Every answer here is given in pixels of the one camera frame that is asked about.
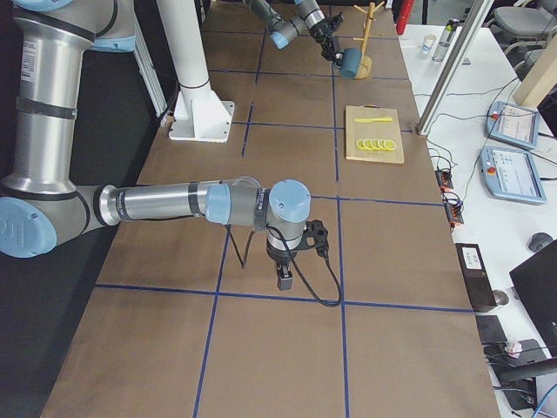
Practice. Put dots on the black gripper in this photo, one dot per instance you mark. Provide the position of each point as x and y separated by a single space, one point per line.
278 256
322 33

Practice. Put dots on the teal ribbed mug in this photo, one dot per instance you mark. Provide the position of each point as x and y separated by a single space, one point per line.
351 59

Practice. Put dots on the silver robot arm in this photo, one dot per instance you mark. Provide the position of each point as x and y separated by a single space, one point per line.
310 17
41 208

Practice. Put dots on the wooden mug rack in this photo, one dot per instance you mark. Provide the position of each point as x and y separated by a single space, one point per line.
365 64

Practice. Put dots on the paper cup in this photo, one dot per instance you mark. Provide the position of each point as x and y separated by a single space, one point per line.
428 43

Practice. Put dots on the bamboo cutting board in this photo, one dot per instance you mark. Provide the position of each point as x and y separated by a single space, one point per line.
355 131

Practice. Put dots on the yellow plastic knife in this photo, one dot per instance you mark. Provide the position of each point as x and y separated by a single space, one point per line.
373 120

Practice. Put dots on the red cylinder object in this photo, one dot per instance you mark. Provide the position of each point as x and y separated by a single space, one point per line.
405 11

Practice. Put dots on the clear water bottle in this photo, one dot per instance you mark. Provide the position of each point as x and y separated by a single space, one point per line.
445 40

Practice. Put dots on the orange black power adapter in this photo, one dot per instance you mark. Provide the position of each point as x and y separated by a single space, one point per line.
444 179

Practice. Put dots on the grey office chair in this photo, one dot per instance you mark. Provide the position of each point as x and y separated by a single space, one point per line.
529 27

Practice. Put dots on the black box with label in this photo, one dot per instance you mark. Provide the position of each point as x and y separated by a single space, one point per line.
475 276

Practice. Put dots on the teach pendant far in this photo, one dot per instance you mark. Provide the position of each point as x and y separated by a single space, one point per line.
513 124

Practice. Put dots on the teach pendant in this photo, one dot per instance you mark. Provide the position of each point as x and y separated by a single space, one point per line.
513 124
511 174

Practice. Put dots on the teach pendant near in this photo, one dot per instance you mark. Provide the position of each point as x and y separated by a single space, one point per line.
511 174

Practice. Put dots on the black laptop monitor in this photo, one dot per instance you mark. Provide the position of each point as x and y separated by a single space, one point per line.
534 281

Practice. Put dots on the black computer mouse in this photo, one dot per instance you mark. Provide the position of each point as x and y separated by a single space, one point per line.
539 241

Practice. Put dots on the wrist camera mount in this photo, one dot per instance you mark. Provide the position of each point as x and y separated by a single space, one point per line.
315 236
334 21

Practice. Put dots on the white pedestal column base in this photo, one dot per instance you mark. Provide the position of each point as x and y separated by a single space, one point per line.
199 114

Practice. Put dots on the aluminium frame post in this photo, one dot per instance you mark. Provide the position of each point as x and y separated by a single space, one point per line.
473 22

